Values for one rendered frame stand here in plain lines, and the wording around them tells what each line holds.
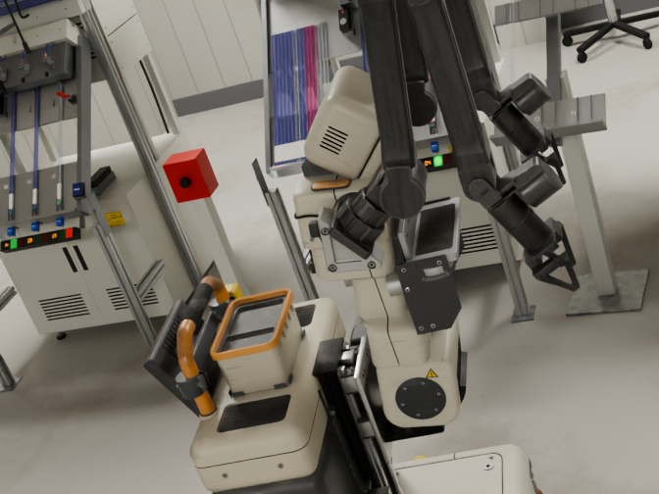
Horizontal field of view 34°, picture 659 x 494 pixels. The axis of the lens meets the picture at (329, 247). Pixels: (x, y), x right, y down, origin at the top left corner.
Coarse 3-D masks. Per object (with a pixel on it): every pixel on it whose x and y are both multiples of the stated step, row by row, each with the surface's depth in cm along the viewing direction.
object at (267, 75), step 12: (264, 0) 392; (264, 12) 391; (264, 24) 389; (264, 36) 388; (264, 48) 387; (264, 60) 385; (264, 72) 384; (264, 84) 382; (264, 96) 381; (264, 108) 380
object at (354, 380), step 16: (352, 336) 250; (368, 352) 239; (464, 352) 238; (352, 368) 231; (368, 368) 236; (464, 368) 232; (352, 384) 231; (368, 384) 233; (464, 384) 227; (368, 400) 230; (368, 416) 231; (384, 416) 241; (368, 432) 236; (384, 432) 238; (400, 432) 236; (416, 432) 234; (432, 432) 233; (384, 448) 235
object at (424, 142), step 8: (424, 136) 351; (432, 136) 350; (440, 136) 349; (448, 136) 349; (416, 144) 354; (424, 144) 355; (440, 144) 355; (272, 168) 371; (280, 168) 369; (288, 168) 369; (296, 168) 369; (280, 176) 376
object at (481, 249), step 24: (504, 72) 427; (480, 120) 381; (456, 168) 389; (504, 168) 398; (432, 192) 396; (456, 192) 394; (480, 216) 396; (480, 240) 401; (456, 264) 409; (480, 264) 406
